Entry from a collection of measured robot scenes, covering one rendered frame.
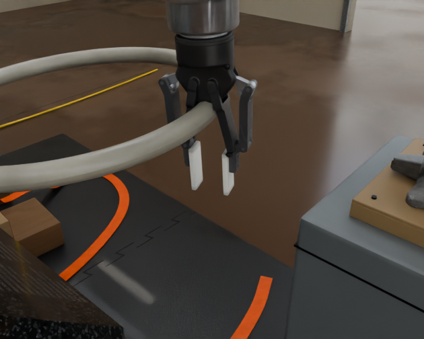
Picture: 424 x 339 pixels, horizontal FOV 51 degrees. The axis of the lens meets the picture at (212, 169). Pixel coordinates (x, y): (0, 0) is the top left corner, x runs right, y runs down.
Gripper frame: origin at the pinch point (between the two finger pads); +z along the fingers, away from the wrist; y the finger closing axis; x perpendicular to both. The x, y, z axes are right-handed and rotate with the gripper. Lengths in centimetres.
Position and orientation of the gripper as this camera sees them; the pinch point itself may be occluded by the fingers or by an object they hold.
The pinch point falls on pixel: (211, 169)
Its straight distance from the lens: 66.7
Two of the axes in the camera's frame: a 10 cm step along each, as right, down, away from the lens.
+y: -9.4, -1.4, 3.2
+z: 0.5, 8.6, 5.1
